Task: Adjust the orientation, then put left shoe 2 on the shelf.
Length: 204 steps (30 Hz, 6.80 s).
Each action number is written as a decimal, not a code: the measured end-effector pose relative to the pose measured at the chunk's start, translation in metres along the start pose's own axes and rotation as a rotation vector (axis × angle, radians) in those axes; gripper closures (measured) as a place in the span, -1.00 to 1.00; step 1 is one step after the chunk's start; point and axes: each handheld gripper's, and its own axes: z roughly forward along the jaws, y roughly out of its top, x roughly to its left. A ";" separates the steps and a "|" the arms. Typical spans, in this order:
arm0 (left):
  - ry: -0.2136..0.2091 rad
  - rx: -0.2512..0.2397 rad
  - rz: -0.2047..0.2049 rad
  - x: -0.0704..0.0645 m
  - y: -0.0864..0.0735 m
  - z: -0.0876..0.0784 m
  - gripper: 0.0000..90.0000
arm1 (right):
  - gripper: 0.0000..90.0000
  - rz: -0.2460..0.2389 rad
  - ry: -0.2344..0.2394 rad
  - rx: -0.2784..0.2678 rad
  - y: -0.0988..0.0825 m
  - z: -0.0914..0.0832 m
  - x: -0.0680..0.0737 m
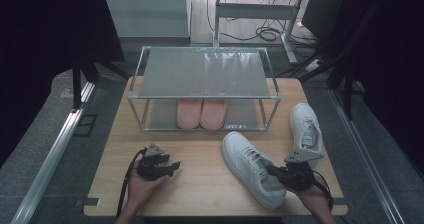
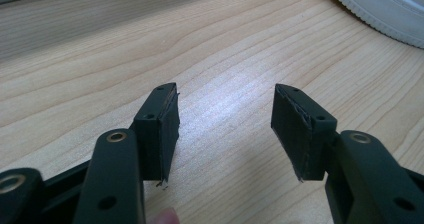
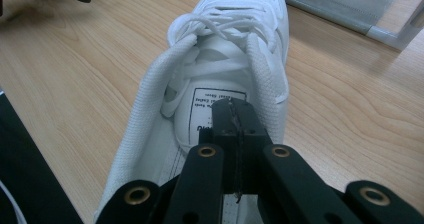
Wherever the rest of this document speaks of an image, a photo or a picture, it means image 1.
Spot white cabinet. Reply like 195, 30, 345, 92
102, 0, 193, 39

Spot right hand-held gripper black cable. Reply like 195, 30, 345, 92
311, 170, 335, 212

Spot black metal stand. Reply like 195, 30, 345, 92
299, 0, 381, 120
71, 55, 131, 110

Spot two-tier metal shoe rack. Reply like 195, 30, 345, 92
126, 45, 283, 132

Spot hand-held gripper black cable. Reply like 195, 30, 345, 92
116, 148, 148, 217
311, 170, 335, 212

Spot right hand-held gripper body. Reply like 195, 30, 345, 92
279, 149, 325, 192

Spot white sneaker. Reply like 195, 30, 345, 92
289, 102, 325, 169
221, 131, 288, 210

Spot black cables on floor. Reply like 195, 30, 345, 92
206, 0, 318, 48

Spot person's right hand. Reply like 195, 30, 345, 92
289, 183, 331, 212

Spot pink slipper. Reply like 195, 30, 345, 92
199, 98, 230, 131
176, 98, 204, 130

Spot dark curtain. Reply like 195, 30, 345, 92
0, 0, 126, 168
343, 0, 424, 175

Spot person's left hand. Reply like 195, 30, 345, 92
128, 169, 169, 209

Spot aluminium rail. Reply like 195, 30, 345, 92
11, 82, 96, 224
328, 88, 406, 224

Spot white desk frame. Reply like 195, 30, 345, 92
212, 0, 306, 65

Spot left hand-held gripper black cable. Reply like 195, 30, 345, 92
116, 148, 148, 217

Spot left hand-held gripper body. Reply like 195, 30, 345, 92
136, 143, 173, 182

